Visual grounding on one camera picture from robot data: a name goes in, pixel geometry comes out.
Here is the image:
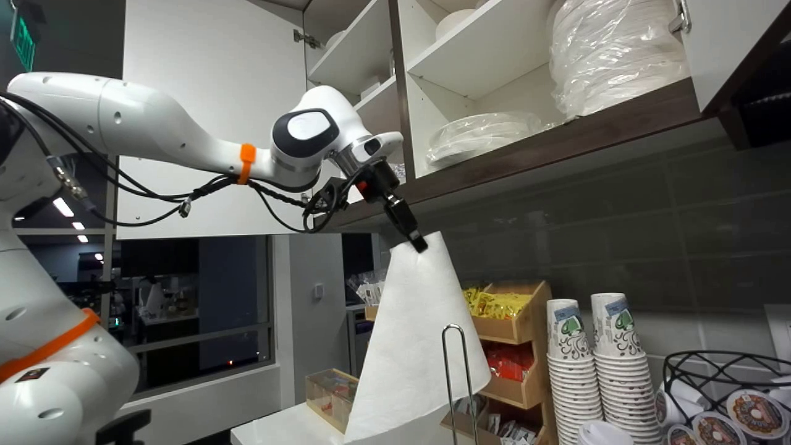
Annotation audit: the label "white wrapped stirrers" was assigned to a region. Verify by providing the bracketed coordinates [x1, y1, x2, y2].
[354, 279, 387, 309]

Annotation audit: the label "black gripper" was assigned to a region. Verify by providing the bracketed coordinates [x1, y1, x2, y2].
[354, 156, 432, 255]

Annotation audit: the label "white cabinet door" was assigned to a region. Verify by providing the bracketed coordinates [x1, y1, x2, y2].
[117, 0, 317, 241]

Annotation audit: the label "large wrapped plate stack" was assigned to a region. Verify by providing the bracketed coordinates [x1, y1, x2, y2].
[546, 0, 692, 120]

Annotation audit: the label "white bowl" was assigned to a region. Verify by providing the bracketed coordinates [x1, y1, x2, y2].
[431, 5, 489, 44]

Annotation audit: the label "brown coffee pod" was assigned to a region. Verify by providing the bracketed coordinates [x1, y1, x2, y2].
[666, 423, 699, 445]
[724, 387, 791, 443]
[691, 411, 749, 445]

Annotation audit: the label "white plastic lids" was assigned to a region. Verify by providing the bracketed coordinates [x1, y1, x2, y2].
[577, 417, 639, 445]

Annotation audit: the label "black overhead appliance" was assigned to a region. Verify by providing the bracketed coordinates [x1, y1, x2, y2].
[704, 8, 791, 150]

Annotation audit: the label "yellow packets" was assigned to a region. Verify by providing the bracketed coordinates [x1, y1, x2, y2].
[463, 285, 535, 324]

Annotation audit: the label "white wall cabinet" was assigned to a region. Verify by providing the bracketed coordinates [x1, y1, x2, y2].
[300, 0, 791, 234]

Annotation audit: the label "printed paper cup stack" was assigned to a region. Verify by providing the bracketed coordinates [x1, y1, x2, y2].
[543, 297, 605, 445]
[588, 290, 668, 445]

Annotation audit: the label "green sign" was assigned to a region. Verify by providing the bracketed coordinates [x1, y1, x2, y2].
[7, 0, 39, 75]

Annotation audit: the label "wooden condiment organizer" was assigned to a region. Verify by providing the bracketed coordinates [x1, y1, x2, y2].
[463, 279, 556, 445]

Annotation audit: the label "black wire basket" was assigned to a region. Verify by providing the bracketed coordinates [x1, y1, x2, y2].
[661, 348, 791, 445]

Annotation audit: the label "red packets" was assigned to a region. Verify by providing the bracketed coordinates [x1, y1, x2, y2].
[484, 342, 529, 384]

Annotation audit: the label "brown white sachets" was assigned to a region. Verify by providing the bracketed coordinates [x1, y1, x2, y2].
[488, 411, 541, 445]

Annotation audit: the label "wooden tea box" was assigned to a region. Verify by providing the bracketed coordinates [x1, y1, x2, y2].
[305, 365, 362, 436]

